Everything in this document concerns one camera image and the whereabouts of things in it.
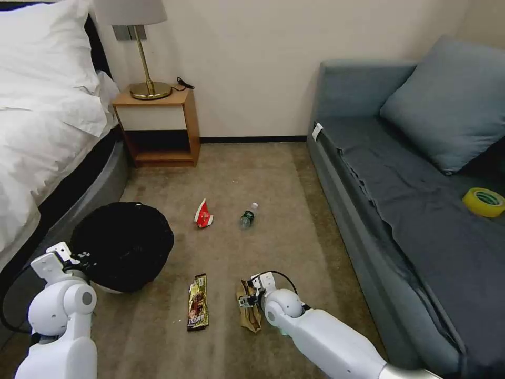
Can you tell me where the dark grey bed frame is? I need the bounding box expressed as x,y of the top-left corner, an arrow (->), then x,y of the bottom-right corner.
0,126 -> 131,348

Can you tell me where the gold brown wrapper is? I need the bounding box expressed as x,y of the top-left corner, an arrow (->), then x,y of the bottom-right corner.
236,279 -> 262,333

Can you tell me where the clear plastic bottle green label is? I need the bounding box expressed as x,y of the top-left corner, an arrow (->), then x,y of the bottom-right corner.
238,202 -> 259,231

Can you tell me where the white pillow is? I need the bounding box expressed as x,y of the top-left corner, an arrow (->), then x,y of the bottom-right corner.
0,0 -> 100,112

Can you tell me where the white duvet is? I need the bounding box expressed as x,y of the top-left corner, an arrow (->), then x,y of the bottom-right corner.
0,71 -> 121,269

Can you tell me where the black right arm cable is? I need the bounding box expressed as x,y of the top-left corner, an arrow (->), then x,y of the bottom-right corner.
258,271 -> 297,294

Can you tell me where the blue grey sofa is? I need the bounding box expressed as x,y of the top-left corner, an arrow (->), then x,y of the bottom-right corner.
307,59 -> 505,379

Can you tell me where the brass table lamp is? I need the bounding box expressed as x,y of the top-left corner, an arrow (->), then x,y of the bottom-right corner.
94,0 -> 173,100

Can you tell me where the yellow tape roll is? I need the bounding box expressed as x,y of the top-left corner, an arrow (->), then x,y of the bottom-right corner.
462,187 -> 505,218

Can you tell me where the trash bin with black bag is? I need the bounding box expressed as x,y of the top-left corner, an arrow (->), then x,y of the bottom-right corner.
70,202 -> 175,294

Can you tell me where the black headboard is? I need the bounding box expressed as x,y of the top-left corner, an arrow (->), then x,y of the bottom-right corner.
84,12 -> 114,82

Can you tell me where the grey wall switch panel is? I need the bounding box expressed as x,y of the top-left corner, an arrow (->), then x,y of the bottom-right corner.
112,24 -> 148,42

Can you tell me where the red snack wrapper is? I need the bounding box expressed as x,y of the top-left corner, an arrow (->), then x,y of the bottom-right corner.
193,198 -> 214,230

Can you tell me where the blue grey cushion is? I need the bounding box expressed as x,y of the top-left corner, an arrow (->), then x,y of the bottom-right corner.
380,35 -> 505,176

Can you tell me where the long brown candy wrapper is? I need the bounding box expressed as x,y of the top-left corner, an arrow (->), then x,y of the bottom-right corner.
187,274 -> 210,332

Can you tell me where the wooden nightstand white drawer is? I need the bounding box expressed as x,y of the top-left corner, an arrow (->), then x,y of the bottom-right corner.
112,84 -> 201,169

